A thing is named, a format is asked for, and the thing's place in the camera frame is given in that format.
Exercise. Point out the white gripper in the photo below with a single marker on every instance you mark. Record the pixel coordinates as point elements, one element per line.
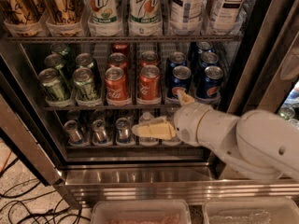
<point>187,124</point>

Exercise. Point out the coke can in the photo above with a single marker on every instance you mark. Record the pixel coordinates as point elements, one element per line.
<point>149,82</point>
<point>148,58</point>
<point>117,59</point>
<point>123,48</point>
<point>116,84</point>

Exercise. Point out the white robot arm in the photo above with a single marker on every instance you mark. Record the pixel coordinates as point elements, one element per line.
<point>259,145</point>

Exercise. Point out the front left pepsi can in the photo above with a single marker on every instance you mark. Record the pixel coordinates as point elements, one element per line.
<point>180,81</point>

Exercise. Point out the pepsi can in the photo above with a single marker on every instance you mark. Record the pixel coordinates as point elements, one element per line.
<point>180,81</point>
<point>210,82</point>
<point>197,48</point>
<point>204,60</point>
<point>175,59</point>

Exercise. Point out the front right pepsi can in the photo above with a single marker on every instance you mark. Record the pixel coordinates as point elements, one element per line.
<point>210,82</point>

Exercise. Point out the right silver slim can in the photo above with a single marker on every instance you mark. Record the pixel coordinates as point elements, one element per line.
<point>123,130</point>

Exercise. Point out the silver slim can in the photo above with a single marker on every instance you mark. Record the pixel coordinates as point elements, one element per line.
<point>74,132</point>
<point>123,130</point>
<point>100,131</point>

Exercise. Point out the rear pepsi can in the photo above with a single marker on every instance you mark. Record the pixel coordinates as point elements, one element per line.
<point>197,48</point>

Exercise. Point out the middle silver slim can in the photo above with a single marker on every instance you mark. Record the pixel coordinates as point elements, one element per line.
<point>100,131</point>

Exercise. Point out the front right green can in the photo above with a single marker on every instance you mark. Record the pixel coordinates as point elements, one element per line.
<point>85,84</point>

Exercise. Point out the green can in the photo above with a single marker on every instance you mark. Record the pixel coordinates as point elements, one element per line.
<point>54,85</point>
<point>58,62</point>
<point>62,49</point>
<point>85,84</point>
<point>88,61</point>

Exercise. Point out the left silver slim can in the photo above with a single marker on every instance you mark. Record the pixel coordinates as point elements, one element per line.
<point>74,132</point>

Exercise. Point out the stainless steel fridge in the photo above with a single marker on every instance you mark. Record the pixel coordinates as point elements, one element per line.
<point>107,172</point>

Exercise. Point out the glass fridge door right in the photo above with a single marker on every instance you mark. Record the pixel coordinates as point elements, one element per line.
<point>266,66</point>

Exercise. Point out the rear green can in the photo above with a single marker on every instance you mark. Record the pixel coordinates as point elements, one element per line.
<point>62,49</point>

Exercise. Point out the front left green can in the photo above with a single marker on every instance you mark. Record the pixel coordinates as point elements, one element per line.
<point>54,85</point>

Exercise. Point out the open fridge door left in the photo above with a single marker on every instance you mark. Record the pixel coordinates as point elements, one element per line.
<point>16,135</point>

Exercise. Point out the right lacroix can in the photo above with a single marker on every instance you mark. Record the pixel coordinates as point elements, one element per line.
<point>65,12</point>

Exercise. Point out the lacroix can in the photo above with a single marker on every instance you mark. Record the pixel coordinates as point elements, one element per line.
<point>65,12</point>
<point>22,11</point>

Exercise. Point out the left lacroix can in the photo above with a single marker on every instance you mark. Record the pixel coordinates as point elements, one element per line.
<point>22,11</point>

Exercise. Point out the left clear plastic bin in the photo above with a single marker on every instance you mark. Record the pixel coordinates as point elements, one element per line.
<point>141,212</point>

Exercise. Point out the clear plastic bin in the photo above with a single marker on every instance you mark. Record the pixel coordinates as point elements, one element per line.
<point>267,210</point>
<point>141,212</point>

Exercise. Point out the left tea bottle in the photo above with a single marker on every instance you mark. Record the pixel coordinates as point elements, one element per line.
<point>185,11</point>

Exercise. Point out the tea bottle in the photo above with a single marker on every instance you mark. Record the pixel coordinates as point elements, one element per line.
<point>185,11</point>
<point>225,11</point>

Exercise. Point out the right tea bottle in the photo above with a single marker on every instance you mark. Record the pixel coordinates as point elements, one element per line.
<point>225,11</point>

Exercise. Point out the right clear plastic bin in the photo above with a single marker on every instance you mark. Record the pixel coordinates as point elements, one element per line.
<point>267,210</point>

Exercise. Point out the middle wire shelf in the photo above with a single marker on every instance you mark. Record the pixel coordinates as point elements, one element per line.
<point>102,107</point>

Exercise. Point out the wire shelf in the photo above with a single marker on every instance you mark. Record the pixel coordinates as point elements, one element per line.
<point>102,107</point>
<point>122,39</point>

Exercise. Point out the top wire shelf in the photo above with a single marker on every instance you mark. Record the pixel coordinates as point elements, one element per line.
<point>122,39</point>

